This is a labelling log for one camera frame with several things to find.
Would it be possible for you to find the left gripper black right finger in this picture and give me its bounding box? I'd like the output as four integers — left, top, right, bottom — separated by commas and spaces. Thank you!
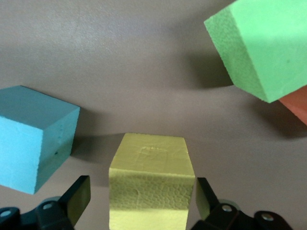
191, 177, 242, 230

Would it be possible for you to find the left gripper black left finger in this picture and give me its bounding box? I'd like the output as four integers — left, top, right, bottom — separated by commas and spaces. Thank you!
35, 175, 92, 230

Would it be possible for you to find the yellow foam cube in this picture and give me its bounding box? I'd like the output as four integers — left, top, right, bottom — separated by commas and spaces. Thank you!
108, 133, 195, 230

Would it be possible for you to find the cyan foam cube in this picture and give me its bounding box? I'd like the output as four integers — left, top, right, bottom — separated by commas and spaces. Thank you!
0, 85, 81, 195

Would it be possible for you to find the orange foam cube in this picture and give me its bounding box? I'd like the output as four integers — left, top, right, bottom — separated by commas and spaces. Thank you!
279, 85, 307, 127

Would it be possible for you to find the green foam cube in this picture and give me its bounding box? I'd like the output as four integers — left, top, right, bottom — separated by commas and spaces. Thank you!
203, 0, 307, 104

